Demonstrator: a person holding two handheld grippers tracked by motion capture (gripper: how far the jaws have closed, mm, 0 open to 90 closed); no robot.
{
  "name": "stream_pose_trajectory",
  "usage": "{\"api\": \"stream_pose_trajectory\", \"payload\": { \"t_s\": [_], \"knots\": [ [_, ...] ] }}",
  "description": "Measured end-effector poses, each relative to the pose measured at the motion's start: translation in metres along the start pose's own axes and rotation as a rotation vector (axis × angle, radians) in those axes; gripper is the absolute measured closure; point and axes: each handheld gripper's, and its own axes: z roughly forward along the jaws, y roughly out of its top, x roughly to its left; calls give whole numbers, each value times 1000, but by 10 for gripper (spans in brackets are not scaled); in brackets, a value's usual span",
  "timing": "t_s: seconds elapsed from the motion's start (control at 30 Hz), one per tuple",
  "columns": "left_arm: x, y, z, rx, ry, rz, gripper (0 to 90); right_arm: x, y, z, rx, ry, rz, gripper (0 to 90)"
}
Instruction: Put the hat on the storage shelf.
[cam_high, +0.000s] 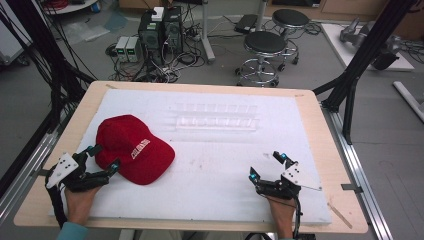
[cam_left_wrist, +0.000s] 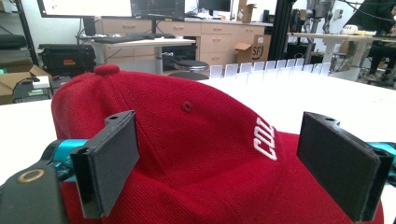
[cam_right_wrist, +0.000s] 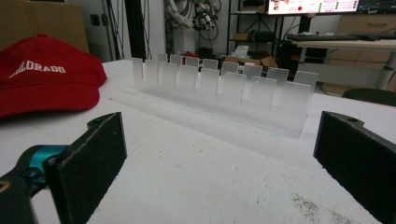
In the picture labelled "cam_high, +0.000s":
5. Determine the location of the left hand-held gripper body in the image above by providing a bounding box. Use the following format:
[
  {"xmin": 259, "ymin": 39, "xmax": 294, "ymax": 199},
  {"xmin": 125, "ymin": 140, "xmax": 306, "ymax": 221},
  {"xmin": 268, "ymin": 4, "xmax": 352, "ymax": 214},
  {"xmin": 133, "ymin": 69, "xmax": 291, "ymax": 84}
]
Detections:
[{"xmin": 45, "ymin": 151, "xmax": 111, "ymax": 194}]

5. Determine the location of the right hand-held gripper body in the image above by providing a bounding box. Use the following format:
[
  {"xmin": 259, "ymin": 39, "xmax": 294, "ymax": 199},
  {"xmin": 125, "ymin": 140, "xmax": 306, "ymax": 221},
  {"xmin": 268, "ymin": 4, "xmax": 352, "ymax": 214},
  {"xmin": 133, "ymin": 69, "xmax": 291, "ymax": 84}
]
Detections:
[{"xmin": 255, "ymin": 162, "xmax": 323, "ymax": 201}]

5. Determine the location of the red baseball cap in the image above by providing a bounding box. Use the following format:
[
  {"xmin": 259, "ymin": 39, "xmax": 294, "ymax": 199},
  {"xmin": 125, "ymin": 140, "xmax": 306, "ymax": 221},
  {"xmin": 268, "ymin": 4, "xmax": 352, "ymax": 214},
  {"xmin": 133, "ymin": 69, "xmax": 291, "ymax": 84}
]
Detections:
[{"xmin": 94, "ymin": 114, "xmax": 176, "ymax": 186}]

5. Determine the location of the person's right hand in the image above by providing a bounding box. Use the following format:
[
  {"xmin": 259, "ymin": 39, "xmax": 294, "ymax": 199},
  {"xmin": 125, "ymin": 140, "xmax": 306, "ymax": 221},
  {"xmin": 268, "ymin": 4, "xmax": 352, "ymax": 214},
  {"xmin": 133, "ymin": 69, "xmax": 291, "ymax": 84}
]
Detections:
[{"xmin": 264, "ymin": 194, "xmax": 298, "ymax": 232}]

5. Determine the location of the person's left hand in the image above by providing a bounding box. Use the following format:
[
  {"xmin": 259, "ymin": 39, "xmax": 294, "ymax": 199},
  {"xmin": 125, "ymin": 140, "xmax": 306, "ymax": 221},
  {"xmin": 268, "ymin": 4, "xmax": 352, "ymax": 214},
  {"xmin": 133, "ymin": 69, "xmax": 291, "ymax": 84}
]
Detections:
[{"xmin": 64, "ymin": 185, "xmax": 103, "ymax": 226}]

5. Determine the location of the white foam mat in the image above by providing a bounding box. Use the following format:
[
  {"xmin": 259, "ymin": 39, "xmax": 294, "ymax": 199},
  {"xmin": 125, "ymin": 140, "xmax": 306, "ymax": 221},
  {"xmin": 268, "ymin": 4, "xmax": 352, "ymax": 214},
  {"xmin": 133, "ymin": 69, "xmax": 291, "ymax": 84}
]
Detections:
[{"xmin": 48, "ymin": 87, "xmax": 334, "ymax": 226}]

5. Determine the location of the thin wooden stick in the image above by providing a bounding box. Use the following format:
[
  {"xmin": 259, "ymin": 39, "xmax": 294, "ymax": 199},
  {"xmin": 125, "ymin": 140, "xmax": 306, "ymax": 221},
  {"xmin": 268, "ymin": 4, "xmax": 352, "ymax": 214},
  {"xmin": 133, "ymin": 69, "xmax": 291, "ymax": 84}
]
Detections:
[{"xmin": 326, "ymin": 201, "xmax": 354, "ymax": 230}]

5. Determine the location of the clear acrylic rack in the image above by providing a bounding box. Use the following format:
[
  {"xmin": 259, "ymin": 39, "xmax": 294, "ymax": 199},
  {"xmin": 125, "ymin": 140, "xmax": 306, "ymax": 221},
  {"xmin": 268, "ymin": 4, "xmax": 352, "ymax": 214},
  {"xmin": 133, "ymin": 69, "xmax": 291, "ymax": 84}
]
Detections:
[{"xmin": 172, "ymin": 102, "xmax": 261, "ymax": 132}]

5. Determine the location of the grey power supply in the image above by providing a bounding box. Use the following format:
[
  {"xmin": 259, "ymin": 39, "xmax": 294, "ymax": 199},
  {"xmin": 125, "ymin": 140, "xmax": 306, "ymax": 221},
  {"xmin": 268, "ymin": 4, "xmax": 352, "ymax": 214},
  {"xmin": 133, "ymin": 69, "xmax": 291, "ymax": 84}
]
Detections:
[
  {"xmin": 114, "ymin": 35, "xmax": 130, "ymax": 63},
  {"xmin": 125, "ymin": 35, "xmax": 143, "ymax": 64}
]

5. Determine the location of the black round stool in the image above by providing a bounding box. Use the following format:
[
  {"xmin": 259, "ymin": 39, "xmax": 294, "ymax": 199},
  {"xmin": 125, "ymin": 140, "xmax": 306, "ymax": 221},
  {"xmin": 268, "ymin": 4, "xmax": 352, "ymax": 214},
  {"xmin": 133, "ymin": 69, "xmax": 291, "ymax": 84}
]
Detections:
[
  {"xmin": 234, "ymin": 30, "xmax": 290, "ymax": 89},
  {"xmin": 271, "ymin": 8, "xmax": 311, "ymax": 66}
]

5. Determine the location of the clear plastic sheet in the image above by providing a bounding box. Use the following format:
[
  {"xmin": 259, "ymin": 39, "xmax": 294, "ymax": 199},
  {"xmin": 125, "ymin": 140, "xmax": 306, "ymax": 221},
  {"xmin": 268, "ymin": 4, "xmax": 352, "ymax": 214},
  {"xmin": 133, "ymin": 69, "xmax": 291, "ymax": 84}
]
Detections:
[{"xmin": 62, "ymin": 19, "xmax": 111, "ymax": 43}]

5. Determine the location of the black computer tower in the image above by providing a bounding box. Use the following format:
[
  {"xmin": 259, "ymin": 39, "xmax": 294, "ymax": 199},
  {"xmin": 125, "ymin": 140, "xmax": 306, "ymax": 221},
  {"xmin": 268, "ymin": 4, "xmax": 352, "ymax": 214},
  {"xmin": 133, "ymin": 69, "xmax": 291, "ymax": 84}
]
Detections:
[
  {"xmin": 137, "ymin": 11, "xmax": 166, "ymax": 66},
  {"xmin": 162, "ymin": 6, "xmax": 185, "ymax": 56}
]

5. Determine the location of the white platform board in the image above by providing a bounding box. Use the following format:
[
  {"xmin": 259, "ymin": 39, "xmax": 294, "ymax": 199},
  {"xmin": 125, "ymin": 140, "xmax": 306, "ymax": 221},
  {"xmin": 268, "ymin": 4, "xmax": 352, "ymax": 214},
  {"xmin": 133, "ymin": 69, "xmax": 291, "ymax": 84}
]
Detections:
[{"xmin": 320, "ymin": 22, "xmax": 416, "ymax": 72}]

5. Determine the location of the white tube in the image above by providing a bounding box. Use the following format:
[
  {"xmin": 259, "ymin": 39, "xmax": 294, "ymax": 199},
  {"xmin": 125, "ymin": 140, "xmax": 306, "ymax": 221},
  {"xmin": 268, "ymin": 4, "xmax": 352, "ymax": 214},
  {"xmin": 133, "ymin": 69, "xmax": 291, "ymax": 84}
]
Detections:
[{"xmin": 392, "ymin": 80, "xmax": 424, "ymax": 124}]

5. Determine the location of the black flat device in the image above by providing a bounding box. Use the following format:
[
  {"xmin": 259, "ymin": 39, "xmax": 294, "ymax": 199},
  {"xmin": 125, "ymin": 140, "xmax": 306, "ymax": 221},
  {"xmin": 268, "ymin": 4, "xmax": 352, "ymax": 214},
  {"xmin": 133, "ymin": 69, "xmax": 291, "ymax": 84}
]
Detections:
[{"xmin": 233, "ymin": 13, "xmax": 260, "ymax": 35}]

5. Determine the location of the grey desk leg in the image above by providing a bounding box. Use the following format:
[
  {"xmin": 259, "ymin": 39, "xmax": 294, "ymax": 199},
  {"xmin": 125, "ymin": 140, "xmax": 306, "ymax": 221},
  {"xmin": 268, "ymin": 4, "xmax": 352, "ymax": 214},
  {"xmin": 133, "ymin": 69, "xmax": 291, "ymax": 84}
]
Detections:
[{"xmin": 199, "ymin": 0, "xmax": 216, "ymax": 65}]

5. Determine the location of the grey robot part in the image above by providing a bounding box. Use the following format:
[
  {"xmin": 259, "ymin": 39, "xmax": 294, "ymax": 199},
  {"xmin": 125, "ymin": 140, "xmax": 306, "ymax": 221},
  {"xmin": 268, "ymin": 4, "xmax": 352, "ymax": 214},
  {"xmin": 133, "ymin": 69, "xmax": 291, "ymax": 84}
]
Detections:
[{"xmin": 338, "ymin": 16, "xmax": 402, "ymax": 71}]

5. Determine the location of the round white table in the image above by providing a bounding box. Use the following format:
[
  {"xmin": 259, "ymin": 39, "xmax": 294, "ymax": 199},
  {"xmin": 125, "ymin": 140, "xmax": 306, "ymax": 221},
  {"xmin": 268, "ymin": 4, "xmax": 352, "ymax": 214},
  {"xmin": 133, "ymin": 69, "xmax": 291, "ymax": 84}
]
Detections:
[{"xmin": 41, "ymin": 0, "xmax": 102, "ymax": 16}]

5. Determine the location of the white box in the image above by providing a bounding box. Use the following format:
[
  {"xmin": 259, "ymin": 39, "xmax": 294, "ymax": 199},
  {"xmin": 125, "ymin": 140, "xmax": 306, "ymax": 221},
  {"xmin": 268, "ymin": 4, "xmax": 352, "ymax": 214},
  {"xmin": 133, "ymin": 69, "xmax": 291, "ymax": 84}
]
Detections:
[{"xmin": 151, "ymin": 6, "xmax": 166, "ymax": 23}]

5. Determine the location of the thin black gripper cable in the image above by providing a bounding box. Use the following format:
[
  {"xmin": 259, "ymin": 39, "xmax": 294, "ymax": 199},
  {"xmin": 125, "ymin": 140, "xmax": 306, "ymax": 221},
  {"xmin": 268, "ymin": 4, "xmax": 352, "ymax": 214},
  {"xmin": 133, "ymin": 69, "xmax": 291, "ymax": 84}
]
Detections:
[{"xmin": 290, "ymin": 194, "xmax": 304, "ymax": 240}]

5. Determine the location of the black sleeved gripper cable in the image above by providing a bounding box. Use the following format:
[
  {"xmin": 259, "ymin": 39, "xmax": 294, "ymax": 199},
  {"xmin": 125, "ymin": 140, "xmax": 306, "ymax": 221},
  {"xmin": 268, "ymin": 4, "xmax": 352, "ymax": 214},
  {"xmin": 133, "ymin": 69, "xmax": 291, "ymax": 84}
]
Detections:
[{"xmin": 44, "ymin": 169, "xmax": 68, "ymax": 230}]

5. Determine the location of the grey metal bracket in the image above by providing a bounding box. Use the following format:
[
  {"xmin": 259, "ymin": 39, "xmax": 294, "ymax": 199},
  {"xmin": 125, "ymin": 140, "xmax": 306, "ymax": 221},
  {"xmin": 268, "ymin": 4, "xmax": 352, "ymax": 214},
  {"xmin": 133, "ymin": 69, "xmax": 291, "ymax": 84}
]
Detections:
[
  {"xmin": 340, "ymin": 182, "xmax": 364, "ymax": 195},
  {"xmin": 31, "ymin": 167, "xmax": 51, "ymax": 178}
]

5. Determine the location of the aluminium rail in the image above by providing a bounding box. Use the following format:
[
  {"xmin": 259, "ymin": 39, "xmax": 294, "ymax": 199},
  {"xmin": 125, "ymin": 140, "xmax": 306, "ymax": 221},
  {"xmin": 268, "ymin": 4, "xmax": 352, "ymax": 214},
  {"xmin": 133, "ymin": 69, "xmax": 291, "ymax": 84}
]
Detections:
[
  {"xmin": 320, "ymin": 102, "xmax": 395, "ymax": 240},
  {"xmin": 0, "ymin": 129, "xmax": 68, "ymax": 222}
]

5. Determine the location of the tangle of floor cables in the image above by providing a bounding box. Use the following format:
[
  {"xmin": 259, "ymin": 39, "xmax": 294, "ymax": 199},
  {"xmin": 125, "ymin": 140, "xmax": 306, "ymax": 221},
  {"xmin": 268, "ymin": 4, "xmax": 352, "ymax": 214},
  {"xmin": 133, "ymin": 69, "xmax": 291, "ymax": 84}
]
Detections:
[{"xmin": 105, "ymin": 31, "xmax": 208, "ymax": 84}]

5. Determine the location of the black metal frame stand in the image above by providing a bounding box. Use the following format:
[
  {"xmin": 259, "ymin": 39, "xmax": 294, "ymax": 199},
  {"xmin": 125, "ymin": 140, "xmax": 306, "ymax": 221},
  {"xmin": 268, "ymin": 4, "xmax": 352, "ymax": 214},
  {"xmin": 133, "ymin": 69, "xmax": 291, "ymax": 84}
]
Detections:
[
  {"xmin": 0, "ymin": 0, "xmax": 98, "ymax": 135},
  {"xmin": 312, "ymin": 0, "xmax": 418, "ymax": 146}
]

